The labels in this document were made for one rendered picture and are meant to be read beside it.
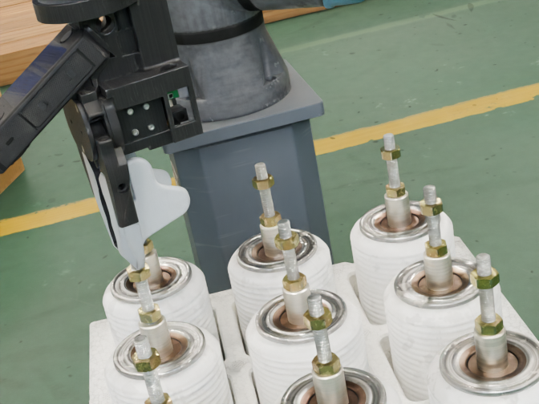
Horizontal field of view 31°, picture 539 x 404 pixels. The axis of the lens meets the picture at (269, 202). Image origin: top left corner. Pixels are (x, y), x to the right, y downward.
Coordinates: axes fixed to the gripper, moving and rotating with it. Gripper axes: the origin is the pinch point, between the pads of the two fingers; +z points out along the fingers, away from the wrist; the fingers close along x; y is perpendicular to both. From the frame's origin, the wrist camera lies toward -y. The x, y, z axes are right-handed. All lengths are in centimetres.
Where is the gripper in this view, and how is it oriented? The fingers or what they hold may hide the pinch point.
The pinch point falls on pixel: (124, 252)
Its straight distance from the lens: 75.6
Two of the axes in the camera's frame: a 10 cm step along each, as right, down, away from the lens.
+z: 1.7, 8.8, 4.4
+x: -4.2, -3.4, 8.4
